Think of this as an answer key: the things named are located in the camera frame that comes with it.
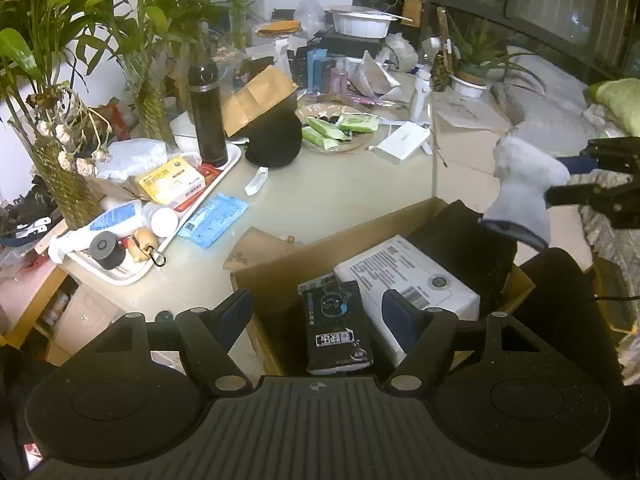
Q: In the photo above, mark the yellow medicine box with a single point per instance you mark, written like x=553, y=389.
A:
x=170, y=180

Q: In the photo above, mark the grey sock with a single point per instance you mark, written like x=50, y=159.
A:
x=525, y=185

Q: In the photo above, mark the white round jar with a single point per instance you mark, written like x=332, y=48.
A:
x=164, y=221

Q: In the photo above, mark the dark green round lid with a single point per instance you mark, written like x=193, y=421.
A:
x=164, y=316

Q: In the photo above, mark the brown paper bag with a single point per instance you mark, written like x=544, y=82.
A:
x=260, y=95

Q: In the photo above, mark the white labelled tissue pack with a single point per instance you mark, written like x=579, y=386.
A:
x=400, y=275

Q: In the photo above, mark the black round soft hat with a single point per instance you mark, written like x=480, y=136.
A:
x=460, y=245
x=277, y=140

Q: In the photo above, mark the black and white sneakers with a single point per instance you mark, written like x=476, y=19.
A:
x=25, y=215

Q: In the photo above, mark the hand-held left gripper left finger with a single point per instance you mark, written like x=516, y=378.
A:
x=235, y=310

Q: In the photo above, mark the brown paper envelope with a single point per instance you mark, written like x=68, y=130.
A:
x=412, y=10

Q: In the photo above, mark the lucky bamboo in glass vase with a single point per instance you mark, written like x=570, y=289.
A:
x=239, y=15
x=152, y=110
x=65, y=190

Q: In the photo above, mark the grey bedding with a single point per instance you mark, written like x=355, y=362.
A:
x=545, y=105

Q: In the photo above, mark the white and blue tube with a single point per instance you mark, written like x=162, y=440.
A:
x=112, y=220

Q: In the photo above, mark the black tissue packet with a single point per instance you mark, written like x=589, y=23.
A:
x=337, y=330

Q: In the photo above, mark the wide green wet wipe pack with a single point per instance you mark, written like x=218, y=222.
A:
x=357, y=121

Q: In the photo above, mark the blue packet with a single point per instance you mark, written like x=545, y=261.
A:
x=212, y=220

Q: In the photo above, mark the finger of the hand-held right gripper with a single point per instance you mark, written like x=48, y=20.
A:
x=570, y=195
x=577, y=164

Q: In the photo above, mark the small black round speaker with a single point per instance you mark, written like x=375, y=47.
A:
x=106, y=250

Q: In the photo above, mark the round woven plate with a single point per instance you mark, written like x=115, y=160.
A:
x=352, y=144

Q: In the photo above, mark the white crumpled wrapper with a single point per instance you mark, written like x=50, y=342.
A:
x=257, y=180

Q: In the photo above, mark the wooden side shelf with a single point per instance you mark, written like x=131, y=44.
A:
x=35, y=290

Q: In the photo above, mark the white plastic bag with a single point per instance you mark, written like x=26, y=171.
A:
x=132, y=157

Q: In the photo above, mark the brown cardboard box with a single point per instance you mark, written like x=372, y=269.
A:
x=280, y=265

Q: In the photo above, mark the black thermos bottle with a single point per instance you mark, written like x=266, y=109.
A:
x=207, y=115

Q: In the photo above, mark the dried flower bunch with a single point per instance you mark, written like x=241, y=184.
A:
x=75, y=152

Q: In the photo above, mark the white drawer box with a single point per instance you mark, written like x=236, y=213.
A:
x=85, y=312

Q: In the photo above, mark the white crumpled paper bag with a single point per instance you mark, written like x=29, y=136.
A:
x=375, y=77

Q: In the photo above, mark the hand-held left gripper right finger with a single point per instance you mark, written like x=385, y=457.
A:
x=397, y=315

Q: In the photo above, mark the red packet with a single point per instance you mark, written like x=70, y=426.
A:
x=210, y=172

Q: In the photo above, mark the yellow-green pillow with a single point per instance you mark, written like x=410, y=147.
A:
x=617, y=97

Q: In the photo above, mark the black flat box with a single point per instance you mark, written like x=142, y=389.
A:
x=350, y=44

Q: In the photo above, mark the aloe in white pot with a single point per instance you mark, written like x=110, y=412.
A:
x=470, y=80

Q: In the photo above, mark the white food bowl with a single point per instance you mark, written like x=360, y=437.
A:
x=362, y=22

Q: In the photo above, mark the orange flat packets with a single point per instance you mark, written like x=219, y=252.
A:
x=277, y=27

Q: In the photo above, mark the black carton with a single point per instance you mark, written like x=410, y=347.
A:
x=299, y=65

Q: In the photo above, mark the white spray bottle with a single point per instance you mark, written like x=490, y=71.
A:
x=282, y=52

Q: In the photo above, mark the white rectangular adapter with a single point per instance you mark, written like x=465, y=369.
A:
x=405, y=140

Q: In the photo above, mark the white paper sheet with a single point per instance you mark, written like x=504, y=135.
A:
x=465, y=110

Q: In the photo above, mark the narrow green wet wipe pack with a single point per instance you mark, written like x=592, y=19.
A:
x=317, y=139
x=327, y=127

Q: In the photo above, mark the white tray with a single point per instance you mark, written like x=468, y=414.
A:
x=125, y=276

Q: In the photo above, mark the pink bottle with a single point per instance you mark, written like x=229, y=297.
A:
x=337, y=77

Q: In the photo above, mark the blue carton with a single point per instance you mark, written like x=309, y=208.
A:
x=317, y=67

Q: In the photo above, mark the clear plastic bag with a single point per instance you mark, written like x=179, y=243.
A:
x=310, y=10

